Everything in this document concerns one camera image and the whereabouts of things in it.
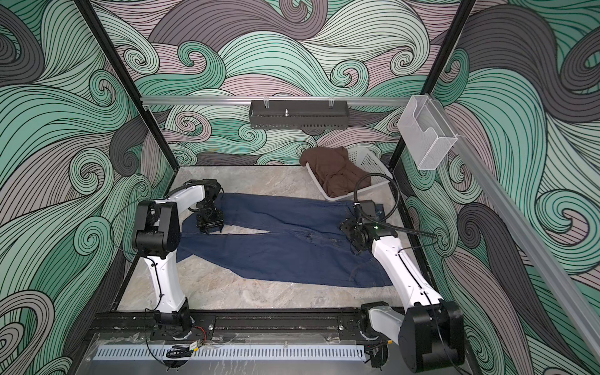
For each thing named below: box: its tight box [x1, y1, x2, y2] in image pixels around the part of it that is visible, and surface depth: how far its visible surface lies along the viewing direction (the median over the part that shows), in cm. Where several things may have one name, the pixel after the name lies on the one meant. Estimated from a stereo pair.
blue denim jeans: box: [177, 193, 393, 287], surface depth 92 cm
